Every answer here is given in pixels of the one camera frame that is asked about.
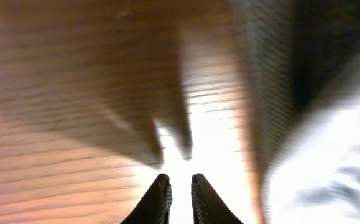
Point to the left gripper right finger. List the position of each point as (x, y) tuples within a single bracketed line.
[(207, 205)]

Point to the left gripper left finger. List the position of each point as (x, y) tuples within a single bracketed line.
[(154, 206)]

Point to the grey shorts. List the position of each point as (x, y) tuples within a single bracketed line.
[(303, 58)]

